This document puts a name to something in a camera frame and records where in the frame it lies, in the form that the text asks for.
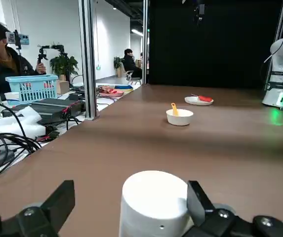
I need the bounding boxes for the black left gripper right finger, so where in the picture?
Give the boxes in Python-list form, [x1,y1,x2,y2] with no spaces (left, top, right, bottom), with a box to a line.
[180,180,283,237]

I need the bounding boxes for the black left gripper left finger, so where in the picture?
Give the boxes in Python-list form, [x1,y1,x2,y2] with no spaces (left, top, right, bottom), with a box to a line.
[0,180,76,237]

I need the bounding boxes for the white oil pot clear base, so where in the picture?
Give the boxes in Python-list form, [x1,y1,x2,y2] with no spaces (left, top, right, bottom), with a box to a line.
[118,170,194,237]

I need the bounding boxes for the white bowl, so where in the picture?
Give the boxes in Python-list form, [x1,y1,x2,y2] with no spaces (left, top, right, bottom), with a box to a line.
[165,109,194,126]

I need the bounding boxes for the white foam packing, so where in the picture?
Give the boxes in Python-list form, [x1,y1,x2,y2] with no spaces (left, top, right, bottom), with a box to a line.
[0,105,45,139]

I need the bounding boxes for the black ribbed power supply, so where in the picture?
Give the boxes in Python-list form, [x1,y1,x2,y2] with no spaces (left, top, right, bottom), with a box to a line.
[1,98,86,125]

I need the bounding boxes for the white blue-striped paper cup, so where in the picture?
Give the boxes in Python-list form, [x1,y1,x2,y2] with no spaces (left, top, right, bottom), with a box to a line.
[4,91,20,107]

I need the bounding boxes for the red sausage on stick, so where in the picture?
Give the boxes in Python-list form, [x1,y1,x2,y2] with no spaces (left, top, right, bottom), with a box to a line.
[191,93,212,103]

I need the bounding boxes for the white plate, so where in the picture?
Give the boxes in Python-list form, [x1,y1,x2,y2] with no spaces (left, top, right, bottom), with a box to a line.
[184,96,214,106]

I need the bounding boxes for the light blue plastic basket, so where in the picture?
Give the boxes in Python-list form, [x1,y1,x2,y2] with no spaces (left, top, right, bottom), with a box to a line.
[5,75,59,103]

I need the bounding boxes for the cardboard box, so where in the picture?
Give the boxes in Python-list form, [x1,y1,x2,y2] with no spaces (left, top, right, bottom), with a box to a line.
[57,79,70,94]

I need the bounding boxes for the pink plate with food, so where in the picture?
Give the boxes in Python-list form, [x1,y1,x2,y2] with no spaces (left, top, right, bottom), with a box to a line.
[98,85,124,97]

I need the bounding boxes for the green potted plant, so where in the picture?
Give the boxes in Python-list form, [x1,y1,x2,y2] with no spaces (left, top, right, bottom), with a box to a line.
[50,54,79,76]

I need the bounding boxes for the black handheld gimbal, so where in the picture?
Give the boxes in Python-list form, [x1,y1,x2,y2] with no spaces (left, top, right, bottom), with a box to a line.
[37,44,69,75]

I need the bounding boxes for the seated person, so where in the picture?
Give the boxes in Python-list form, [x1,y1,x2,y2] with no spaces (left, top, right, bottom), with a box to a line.
[122,48,143,79]

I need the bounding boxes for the phone on stand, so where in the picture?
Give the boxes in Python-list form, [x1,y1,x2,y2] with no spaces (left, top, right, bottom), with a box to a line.
[5,31,30,45]

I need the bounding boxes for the aluminium frame post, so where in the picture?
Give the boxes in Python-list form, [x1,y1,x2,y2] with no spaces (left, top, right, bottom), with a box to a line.
[274,0,283,42]
[142,0,150,85]
[78,0,100,121]

